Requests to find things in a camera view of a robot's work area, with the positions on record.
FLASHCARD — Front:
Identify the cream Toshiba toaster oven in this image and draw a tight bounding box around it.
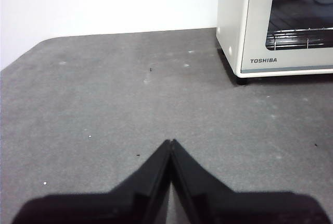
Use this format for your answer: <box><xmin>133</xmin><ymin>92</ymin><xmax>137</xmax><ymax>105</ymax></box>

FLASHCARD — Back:
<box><xmin>215</xmin><ymin>0</ymin><xmax>333</xmax><ymax>86</ymax></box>

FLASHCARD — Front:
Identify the metal wire oven rack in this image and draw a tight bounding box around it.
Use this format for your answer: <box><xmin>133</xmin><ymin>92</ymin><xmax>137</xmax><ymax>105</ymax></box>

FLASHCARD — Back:
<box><xmin>265</xmin><ymin>27</ymin><xmax>333</xmax><ymax>51</ymax></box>

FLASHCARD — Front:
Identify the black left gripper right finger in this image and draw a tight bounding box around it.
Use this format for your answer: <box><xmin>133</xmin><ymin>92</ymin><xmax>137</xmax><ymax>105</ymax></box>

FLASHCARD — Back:
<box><xmin>169</xmin><ymin>138</ymin><xmax>330</xmax><ymax>224</ymax></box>

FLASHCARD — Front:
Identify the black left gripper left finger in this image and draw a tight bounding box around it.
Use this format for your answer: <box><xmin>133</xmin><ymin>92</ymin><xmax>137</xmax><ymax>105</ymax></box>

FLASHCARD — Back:
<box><xmin>10</xmin><ymin>139</ymin><xmax>172</xmax><ymax>224</ymax></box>

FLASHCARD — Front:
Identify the oven door with beige handle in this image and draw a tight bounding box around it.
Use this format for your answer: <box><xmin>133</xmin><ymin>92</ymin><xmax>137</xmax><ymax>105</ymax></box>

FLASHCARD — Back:
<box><xmin>240</xmin><ymin>0</ymin><xmax>333</xmax><ymax>75</ymax></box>

